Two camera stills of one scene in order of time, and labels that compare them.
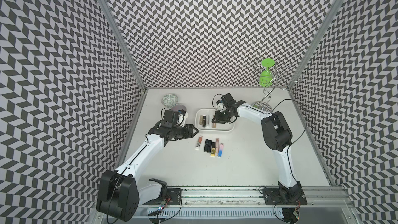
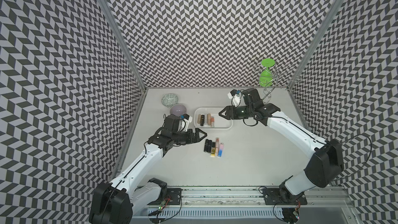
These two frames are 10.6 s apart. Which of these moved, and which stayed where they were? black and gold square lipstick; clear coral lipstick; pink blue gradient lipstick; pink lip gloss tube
Moved: clear coral lipstick
Stayed: pink blue gradient lipstick; black and gold square lipstick; pink lip gloss tube
